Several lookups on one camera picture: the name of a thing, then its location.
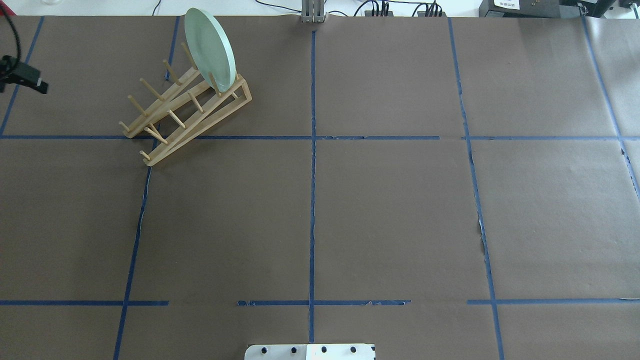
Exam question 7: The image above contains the light green plate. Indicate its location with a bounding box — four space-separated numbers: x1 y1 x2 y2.
184 7 237 92

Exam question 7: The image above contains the wooden dish rack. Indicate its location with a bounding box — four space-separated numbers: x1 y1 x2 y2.
118 42 253 167

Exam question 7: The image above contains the orange black power strip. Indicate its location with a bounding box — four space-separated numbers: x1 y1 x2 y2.
353 0 447 18

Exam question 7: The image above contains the black computer box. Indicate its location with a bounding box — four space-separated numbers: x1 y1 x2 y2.
478 0 587 19

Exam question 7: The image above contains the aluminium frame post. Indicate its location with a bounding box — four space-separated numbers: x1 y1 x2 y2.
301 0 327 24

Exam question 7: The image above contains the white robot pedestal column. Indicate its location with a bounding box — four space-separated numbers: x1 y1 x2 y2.
244 343 377 360

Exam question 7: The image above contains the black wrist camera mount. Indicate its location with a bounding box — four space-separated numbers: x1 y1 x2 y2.
0 55 49 94

